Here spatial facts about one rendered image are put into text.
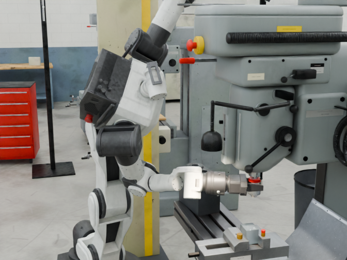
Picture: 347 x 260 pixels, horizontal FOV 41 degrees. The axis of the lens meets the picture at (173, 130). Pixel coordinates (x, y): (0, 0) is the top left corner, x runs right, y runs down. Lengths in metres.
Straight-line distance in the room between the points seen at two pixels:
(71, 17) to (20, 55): 1.36
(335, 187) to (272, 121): 0.50
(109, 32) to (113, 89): 1.54
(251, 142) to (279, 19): 0.42
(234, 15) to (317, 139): 0.54
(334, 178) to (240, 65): 0.70
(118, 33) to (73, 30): 7.29
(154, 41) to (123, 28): 1.39
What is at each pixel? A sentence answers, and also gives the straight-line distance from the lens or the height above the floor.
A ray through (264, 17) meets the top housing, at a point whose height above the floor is 1.85.
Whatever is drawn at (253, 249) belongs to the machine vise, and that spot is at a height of 0.99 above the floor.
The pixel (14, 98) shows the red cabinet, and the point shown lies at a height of 0.87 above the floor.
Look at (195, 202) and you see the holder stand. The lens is 2.24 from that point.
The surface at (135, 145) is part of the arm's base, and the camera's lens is 1.64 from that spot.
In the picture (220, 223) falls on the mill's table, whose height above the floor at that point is 0.93.
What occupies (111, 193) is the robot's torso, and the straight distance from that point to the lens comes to 2.13.
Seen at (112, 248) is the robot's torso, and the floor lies 0.75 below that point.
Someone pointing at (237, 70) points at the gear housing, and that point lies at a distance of 1.53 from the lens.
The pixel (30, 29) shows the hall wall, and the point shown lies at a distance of 10.48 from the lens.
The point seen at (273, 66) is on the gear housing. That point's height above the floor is 1.70.
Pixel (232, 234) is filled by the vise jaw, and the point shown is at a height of 1.03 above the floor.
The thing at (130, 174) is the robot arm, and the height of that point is 1.26.
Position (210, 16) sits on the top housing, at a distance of 1.50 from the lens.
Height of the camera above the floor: 1.85
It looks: 14 degrees down
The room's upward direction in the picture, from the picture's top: straight up
